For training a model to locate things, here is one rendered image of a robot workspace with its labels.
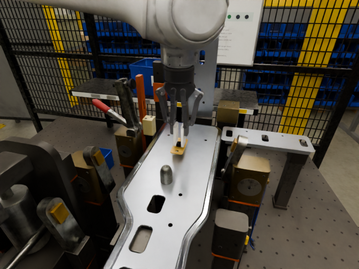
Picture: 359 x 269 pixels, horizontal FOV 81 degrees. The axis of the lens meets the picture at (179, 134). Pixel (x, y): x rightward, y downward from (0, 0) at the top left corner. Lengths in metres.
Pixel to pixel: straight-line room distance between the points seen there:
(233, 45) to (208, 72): 0.29
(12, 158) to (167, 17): 0.31
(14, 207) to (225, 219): 0.39
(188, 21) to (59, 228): 0.39
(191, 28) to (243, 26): 0.77
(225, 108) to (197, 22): 0.55
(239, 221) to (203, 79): 0.52
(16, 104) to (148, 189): 2.86
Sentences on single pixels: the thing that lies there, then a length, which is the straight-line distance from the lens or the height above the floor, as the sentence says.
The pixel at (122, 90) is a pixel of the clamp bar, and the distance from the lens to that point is 0.60.
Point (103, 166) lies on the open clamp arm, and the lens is 0.55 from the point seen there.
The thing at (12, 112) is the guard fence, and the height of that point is 0.24.
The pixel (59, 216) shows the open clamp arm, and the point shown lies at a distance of 0.44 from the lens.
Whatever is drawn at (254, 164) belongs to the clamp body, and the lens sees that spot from 0.57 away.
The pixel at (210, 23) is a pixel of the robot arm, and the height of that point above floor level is 1.37.
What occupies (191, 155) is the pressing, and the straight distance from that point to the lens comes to 0.64.
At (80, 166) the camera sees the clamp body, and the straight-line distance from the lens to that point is 0.54.
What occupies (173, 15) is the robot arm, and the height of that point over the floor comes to 1.38.
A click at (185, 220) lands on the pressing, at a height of 1.00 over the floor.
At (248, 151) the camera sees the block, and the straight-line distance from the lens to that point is 0.72.
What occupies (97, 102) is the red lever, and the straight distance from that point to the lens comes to 0.67.
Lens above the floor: 1.39
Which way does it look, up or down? 31 degrees down
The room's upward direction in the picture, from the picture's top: straight up
